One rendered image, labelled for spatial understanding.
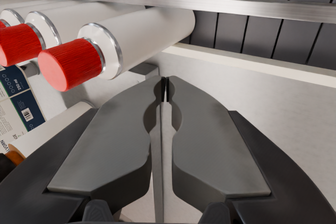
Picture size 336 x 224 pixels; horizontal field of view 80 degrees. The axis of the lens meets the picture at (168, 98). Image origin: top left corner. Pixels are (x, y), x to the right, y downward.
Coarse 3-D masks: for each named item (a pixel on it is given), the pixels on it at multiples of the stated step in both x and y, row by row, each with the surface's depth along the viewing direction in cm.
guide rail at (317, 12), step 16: (112, 0) 24; (128, 0) 23; (144, 0) 22; (160, 0) 21; (176, 0) 20; (192, 0) 19; (208, 0) 19; (224, 0) 18; (240, 0) 17; (256, 0) 17; (272, 0) 17; (288, 0) 17; (272, 16) 17; (288, 16) 16; (304, 16) 16; (320, 16) 15
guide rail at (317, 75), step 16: (176, 48) 28; (192, 48) 27; (208, 48) 27; (224, 64) 26; (240, 64) 25; (256, 64) 24; (272, 64) 23; (288, 64) 23; (304, 80) 22; (320, 80) 21
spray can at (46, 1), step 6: (36, 0) 30; (42, 0) 30; (48, 0) 31; (54, 0) 31; (60, 0) 32; (0, 6) 26; (6, 6) 26; (12, 6) 27; (18, 6) 27; (0, 12) 25
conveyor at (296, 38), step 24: (312, 0) 21; (216, 24) 28; (240, 24) 26; (264, 24) 24; (288, 24) 23; (312, 24) 22; (216, 48) 29; (240, 48) 27; (264, 48) 26; (288, 48) 24; (312, 48) 24
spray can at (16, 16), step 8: (72, 0) 28; (80, 0) 29; (88, 0) 30; (96, 0) 31; (8, 8) 23; (16, 8) 23; (24, 8) 23; (32, 8) 24; (40, 8) 24; (48, 8) 25; (0, 16) 23; (8, 16) 22; (16, 16) 22; (24, 16) 23; (0, 24) 22; (8, 24) 22; (16, 24) 22
